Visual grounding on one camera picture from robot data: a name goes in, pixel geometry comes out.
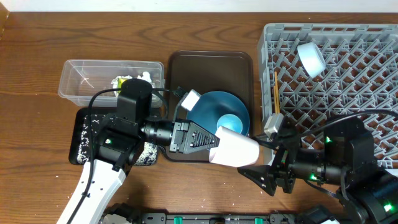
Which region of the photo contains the grey dishwasher rack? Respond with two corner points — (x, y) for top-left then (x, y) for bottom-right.
(257, 22), (398, 170)

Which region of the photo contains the clear plastic bin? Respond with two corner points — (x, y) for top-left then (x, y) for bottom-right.
(58, 60), (165, 107)

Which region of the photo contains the pink cup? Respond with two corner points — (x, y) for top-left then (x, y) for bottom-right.
(209, 126), (260, 167)

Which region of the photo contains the black food waste tray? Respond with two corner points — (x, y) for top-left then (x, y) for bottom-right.
(68, 107), (158, 166)

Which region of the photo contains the light blue bowl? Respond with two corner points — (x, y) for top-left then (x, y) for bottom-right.
(297, 42), (326, 78)

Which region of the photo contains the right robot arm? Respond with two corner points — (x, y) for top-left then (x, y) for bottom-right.
(268, 115), (397, 223)

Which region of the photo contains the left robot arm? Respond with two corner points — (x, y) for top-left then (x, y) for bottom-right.
(58, 78), (275, 223)

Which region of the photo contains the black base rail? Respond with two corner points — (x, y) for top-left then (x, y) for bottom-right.
(99, 213), (339, 224)

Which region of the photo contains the wooden chopstick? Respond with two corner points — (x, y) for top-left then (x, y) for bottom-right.
(274, 86), (280, 114)
(274, 71), (280, 114)

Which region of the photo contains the brown serving tray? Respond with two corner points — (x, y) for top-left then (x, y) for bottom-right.
(163, 50), (255, 164)

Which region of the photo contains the dark blue plate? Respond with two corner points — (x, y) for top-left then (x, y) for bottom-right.
(187, 91), (250, 136)

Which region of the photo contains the yellow green snack wrapper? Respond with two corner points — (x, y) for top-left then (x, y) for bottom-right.
(116, 78), (127, 88)

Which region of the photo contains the light blue cup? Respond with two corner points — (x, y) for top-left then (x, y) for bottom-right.
(217, 114), (243, 134)

